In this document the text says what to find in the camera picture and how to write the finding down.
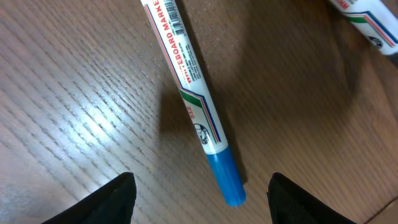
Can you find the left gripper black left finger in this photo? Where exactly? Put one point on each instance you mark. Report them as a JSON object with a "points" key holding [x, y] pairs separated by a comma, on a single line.
{"points": [[112, 203]]}

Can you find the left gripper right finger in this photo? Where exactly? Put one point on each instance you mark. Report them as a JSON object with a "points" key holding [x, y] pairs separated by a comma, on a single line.
{"points": [[291, 204]]}

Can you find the blue capped whiteboard marker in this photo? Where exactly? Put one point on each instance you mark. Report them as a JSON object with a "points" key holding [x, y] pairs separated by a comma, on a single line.
{"points": [[179, 54]]}

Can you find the black capped whiteboard marker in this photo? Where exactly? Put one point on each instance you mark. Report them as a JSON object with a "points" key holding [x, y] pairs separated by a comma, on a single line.
{"points": [[375, 21]]}

